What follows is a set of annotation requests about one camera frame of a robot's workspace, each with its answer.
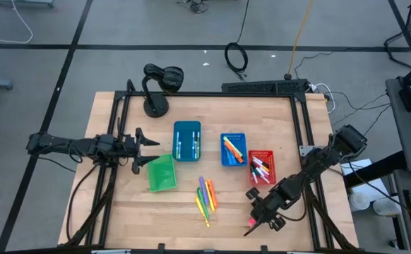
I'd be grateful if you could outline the green plastic basket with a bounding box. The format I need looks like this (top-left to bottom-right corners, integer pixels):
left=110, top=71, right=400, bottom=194
left=146, top=153, right=178, bottom=193

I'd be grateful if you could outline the thick yellow highlighter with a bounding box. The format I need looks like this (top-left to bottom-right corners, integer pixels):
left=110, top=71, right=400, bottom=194
left=204, top=181, right=216, bottom=213

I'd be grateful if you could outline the red plastic basket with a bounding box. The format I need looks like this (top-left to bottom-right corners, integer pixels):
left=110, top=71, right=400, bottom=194
left=248, top=150, right=277, bottom=186

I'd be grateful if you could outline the white floor cable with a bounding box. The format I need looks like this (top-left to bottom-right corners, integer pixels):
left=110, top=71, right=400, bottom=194
left=0, top=0, right=34, bottom=45

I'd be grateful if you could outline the slim yellow highlighter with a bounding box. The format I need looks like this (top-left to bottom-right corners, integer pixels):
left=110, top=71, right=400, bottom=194
left=194, top=196, right=211, bottom=229

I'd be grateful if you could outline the yellow cable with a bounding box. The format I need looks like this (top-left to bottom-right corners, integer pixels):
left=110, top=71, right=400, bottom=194
left=285, top=0, right=314, bottom=80

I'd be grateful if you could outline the white looped cable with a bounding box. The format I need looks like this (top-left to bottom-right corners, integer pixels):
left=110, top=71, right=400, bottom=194
left=311, top=83, right=337, bottom=114

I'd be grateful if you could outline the black aluminium table frame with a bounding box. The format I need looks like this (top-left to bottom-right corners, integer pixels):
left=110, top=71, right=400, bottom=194
left=64, top=79, right=360, bottom=253

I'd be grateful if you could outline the white paper sheet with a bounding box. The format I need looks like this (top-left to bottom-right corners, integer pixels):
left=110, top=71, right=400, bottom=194
left=339, top=157, right=372, bottom=177

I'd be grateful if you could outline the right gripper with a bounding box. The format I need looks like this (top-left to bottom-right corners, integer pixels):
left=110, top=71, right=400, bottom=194
left=243, top=188, right=287, bottom=237

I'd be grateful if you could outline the coiled black cable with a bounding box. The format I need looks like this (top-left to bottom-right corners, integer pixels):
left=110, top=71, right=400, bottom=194
left=225, top=0, right=251, bottom=80

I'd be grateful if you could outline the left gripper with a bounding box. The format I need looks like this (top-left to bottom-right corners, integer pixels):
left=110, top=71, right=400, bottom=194
left=117, top=127, right=161, bottom=175

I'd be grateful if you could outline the grey cart base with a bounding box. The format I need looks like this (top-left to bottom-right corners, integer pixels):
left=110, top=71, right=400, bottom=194
left=0, top=0, right=55, bottom=8

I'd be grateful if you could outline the small red-capped marker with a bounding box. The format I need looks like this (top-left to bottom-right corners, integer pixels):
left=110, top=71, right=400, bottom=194
left=251, top=157, right=270, bottom=169

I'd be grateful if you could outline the lime green highlighter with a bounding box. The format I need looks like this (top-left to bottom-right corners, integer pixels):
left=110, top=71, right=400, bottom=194
left=222, top=135, right=244, bottom=158

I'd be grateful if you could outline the orange highlighter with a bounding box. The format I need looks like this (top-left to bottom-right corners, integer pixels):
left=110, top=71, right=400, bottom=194
left=225, top=140, right=244, bottom=164
left=207, top=179, right=219, bottom=209

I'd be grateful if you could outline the thin black floor cable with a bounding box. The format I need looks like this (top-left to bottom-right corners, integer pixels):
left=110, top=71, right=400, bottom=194
left=293, top=51, right=392, bottom=138

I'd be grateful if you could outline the teal plastic bin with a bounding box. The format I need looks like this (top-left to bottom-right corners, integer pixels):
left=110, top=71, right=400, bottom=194
left=172, top=121, right=202, bottom=162

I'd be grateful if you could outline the white roll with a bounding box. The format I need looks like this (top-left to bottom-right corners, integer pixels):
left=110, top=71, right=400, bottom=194
left=373, top=198, right=401, bottom=217
left=348, top=192, right=371, bottom=212

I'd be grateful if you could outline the purple highlighter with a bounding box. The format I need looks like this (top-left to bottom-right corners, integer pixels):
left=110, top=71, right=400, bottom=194
left=198, top=176, right=210, bottom=206

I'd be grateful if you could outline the black desk lamp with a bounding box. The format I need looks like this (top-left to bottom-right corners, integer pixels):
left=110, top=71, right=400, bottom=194
left=141, top=63, right=185, bottom=119

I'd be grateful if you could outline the blue plastic basket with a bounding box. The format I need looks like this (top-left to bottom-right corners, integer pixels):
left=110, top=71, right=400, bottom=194
left=220, top=132, right=249, bottom=167

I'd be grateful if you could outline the black desk leg bar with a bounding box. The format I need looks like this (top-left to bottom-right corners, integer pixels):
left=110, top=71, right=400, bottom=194
left=342, top=150, right=407, bottom=190

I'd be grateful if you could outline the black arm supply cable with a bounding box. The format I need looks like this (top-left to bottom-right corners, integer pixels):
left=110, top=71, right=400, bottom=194
left=66, top=164, right=99, bottom=244

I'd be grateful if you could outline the tangled black cable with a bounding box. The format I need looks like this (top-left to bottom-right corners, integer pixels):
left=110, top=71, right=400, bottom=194
left=177, top=0, right=210, bottom=15

